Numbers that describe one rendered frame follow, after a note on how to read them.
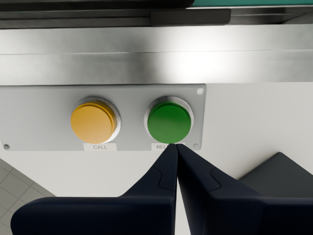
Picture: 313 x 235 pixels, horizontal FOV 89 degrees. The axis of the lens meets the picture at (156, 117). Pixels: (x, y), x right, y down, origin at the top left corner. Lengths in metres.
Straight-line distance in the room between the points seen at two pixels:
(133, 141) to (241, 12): 0.16
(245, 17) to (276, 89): 0.13
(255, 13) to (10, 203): 2.14
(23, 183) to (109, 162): 1.61
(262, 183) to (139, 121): 0.24
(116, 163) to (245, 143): 0.23
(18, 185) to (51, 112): 1.77
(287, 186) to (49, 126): 0.32
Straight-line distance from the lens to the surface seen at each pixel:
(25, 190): 1.93
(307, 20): 0.23
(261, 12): 0.21
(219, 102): 0.27
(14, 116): 0.21
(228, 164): 0.32
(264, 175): 0.33
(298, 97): 0.33
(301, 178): 0.31
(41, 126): 0.19
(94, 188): 0.36
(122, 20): 0.20
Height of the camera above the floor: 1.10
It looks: 71 degrees down
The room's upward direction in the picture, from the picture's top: 177 degrees counter-clockwise
